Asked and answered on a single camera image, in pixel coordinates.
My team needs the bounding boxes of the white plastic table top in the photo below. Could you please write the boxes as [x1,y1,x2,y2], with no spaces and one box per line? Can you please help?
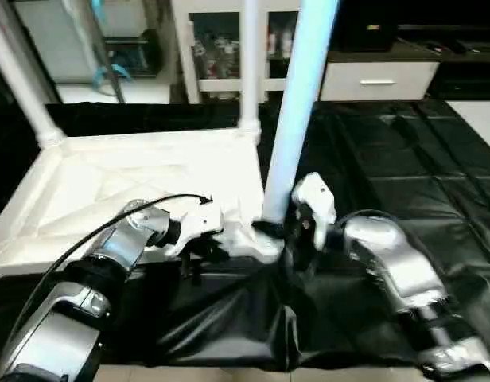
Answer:
[0,119,287,281]

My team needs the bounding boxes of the white plastic table leg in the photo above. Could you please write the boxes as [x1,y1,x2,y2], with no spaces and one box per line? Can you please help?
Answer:
[251,0,341,237]
[0,6,68,150]
[238,0,264,142]

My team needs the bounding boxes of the black work mat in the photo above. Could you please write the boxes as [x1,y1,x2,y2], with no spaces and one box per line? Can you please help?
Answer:
[0,97,490,371]

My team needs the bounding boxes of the white drawer unit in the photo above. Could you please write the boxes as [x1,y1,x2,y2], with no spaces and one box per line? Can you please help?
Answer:
[318,61,441,103]

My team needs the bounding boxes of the white glass door cabinet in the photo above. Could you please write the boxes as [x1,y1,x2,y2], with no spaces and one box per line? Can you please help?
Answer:
[171,0,325,104]

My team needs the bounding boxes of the teal plastic object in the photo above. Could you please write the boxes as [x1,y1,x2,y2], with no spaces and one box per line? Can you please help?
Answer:
[92,64,136,88]

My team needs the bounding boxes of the black equipment case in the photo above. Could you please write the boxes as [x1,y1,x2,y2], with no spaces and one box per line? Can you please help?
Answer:
[331,0,402,53]

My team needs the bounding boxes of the grey metal pole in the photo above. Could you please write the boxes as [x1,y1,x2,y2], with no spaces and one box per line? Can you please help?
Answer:
[86,0,128,104]

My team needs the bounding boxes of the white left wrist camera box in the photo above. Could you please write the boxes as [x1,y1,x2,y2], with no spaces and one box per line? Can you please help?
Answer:
[168,199,227,258]

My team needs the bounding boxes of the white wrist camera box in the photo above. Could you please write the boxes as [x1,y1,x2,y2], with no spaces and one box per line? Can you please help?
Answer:
[290,172,339,241]
[168,199,227,258]

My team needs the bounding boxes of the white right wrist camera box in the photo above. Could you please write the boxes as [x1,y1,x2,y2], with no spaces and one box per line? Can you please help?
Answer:
[290,172,339,241]

